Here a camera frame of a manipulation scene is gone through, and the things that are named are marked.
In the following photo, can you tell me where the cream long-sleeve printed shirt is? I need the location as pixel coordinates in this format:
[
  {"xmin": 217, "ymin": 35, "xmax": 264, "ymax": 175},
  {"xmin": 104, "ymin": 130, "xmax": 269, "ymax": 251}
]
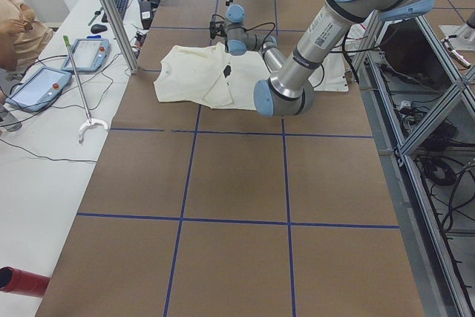
[{"xmin": 154, "ymin": 42, "xmax": 269, "ymax": 111}]

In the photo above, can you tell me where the black power adapter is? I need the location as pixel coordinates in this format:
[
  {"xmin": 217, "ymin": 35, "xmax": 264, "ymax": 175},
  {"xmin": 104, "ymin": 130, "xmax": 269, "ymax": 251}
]
[{"xmin": 139, "ymin": 0, "xmax": 154, "ymax": 30}]

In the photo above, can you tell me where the black keyboard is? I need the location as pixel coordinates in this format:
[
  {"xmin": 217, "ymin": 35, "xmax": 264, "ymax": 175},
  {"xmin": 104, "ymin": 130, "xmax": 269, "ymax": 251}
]
[{"xmin": 101, "ymin": 0, "xmax": 133, "ymax": 23}]

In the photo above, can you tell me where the black computer mouse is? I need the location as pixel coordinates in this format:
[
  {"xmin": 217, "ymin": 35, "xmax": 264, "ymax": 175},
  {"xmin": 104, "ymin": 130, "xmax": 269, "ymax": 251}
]
[{"xmin": 90, "ymin": 24, "xmax": 108, "ymax": 34}]

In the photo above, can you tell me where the far blue teach pendant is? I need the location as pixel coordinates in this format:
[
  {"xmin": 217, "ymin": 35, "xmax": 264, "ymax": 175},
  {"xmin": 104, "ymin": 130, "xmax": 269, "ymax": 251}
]
[{"xmin": 64, "ymin": 36, "xmax": 111, "ymax": 73}]

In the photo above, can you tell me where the blue teach pendant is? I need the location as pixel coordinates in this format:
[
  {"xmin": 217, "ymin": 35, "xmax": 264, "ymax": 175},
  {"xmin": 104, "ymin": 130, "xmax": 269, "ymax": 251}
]
[
  {"xmin": 6, "ymin": 67, "xmax": 72, "ymax": 112},
  {"xmin": 64, "ymin": 36, "xmax": 111, "ymax": 73}
]

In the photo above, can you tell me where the silver reacher grabber tool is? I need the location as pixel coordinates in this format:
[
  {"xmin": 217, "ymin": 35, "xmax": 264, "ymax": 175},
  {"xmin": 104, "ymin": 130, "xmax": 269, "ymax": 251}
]
[{"xmin": 63, "ymin": 35, "xmax": 108, "ymax": 144}]

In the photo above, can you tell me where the near blue teach pendant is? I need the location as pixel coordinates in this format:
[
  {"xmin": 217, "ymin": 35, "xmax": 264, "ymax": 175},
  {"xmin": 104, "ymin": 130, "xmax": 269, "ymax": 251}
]
[{"xmin": 6, "ymin": 67, "xmax": 72, "ymax": 112}]

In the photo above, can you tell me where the seated person in beige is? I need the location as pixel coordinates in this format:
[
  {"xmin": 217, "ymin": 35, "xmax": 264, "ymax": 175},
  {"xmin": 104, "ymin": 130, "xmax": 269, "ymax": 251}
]
[{"xmin": 1, "ymin": 0, "xmax": 54, "ymax": 72}]

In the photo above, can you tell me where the red cylinder tube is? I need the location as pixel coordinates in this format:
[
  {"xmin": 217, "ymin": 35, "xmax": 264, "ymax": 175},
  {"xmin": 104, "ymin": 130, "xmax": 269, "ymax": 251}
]
[{"xmin": 1, "ymin": 267, "xmax": 50, "ymax": 298}]

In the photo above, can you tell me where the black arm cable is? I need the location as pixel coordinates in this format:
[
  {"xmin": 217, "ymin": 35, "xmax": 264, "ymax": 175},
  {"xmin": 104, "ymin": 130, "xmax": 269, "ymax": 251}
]
[{"xmin": 243, "ymin": 22, "xmax": 278, "ymax": 42}]

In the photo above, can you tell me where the aluminium frame post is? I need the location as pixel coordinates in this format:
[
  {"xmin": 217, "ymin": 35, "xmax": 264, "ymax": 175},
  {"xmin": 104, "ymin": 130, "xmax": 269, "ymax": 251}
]
[{"xmin": 99, "ymin": 0, "xmax": 138, "ymax": 74}]

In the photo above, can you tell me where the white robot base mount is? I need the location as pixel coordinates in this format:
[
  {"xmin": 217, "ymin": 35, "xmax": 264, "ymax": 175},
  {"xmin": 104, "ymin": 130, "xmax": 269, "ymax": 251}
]
[{"xmin": 309, "ymin": 24, "xmax": 366, "ymax": 92}]

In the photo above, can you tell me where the aluminium truss frame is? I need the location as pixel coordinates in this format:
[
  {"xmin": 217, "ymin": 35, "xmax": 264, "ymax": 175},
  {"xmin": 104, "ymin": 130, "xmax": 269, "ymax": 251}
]
[{"xmin": 353, "ymin": 9, "xmax": 474, "ymax": 316}]

